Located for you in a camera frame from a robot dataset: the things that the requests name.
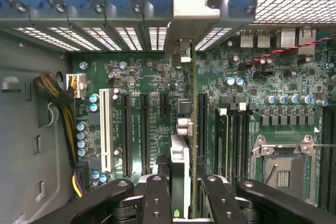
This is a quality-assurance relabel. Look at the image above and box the CPU socket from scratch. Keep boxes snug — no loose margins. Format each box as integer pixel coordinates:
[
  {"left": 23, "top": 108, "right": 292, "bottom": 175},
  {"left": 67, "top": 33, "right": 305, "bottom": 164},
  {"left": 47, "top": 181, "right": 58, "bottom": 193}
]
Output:
[{"left": 250, "top": 134, "right": 317, "bottom": 205}]

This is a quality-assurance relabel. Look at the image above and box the white expansion slot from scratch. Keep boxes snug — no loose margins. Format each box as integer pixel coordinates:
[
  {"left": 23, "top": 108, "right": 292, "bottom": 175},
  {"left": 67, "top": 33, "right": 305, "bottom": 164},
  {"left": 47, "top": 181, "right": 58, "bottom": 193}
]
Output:
[{"left": 99, "top": 88, "right": 112, "bottom": 173}]

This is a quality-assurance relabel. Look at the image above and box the short black expansion slot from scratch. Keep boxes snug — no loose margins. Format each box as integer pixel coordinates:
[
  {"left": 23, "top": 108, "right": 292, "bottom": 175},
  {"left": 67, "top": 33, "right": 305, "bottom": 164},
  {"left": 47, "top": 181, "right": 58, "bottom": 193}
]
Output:
[{"left": 159, "top": 93, "right": 170, "bottom": 119}]

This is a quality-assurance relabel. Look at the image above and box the silver USB port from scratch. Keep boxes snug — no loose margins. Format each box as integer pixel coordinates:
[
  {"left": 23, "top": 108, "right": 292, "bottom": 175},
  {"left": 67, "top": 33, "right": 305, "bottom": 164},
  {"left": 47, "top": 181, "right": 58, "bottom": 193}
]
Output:
[
  {"left": 257, "top": 29, "right": 271, "bottom": 49},
  {"left": 240, "top": 29, "right": 257, "bottom": 49}
]

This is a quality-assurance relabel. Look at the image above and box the green motherboard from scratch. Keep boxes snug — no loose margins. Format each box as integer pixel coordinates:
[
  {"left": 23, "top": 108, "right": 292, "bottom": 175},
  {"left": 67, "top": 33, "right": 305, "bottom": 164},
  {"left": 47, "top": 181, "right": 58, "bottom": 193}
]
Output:
[{"left": 69, "top": 26, "right": 336, "bottom": 209}]

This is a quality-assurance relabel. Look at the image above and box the long black expansion slot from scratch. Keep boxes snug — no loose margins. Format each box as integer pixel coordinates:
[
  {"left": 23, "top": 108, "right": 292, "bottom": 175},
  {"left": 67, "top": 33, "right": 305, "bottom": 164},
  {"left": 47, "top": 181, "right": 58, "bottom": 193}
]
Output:
[
  {"left": 140, "top": 92, "right": 151, "bottom": 175},
  {"left": 120, "top": 92, "right": 132, "bottom": 178},
  {"left": 197, "top": 92, "right": 208, "bottom": 158}
]

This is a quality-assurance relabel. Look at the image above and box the silver ethernet port block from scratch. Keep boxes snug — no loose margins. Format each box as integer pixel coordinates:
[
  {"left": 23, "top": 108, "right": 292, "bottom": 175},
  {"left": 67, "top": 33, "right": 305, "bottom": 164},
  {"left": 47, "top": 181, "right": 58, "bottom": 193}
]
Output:
[{"left": 298, "top": 27, "right": 317, "bottom": 57}]

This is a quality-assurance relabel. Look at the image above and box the red black twisted wire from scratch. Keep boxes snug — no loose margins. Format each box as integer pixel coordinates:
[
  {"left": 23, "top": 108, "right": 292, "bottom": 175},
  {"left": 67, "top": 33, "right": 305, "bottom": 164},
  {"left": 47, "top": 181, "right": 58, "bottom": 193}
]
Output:
[{"left": 246, "top": 35, "right": 336, "bottom": 67}]

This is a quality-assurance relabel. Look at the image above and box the open PC case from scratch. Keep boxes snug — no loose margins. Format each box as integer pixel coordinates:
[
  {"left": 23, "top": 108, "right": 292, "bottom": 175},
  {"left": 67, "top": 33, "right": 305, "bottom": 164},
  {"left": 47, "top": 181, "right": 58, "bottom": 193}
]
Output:
[{"left": 0, "top": 0, "right": 336, "bottom": 53}]

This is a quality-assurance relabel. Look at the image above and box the perforated metal slot cover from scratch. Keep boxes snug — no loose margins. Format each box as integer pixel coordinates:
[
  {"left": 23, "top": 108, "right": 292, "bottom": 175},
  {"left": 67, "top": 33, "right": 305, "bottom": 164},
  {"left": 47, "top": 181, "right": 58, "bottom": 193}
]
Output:
[
  {"left": 148, "top": 26, "right": 168, "bottom": 51},
  {"left": 115, "top": 26, "right": 144, "bottom": 51},
  {"left": 48, "top": 26, "right": 102, "bottom": 51},
  {"left": 195, "top": 27, "right": 233, "bottom": 51},
  {"left": 13, "top": 26, "right": 81, "bottom": 51},
  {"left": 81, "top": 26, "right": 123, "bottom": 51}
]

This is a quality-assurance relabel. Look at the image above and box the white power connector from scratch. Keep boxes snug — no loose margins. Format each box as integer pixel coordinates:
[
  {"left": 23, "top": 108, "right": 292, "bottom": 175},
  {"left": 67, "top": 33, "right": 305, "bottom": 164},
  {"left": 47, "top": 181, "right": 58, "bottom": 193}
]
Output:
[{"left": 65, "top": 73, "right": 87, "bottom": 100}]

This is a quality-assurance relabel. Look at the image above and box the yellow black power cable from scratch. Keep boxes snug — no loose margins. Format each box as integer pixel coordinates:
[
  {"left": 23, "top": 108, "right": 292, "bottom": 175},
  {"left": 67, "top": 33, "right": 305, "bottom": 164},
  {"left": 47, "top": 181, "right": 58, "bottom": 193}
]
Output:
[{"left": 33, "top": 72, "right": 86, "bottom": 199}]

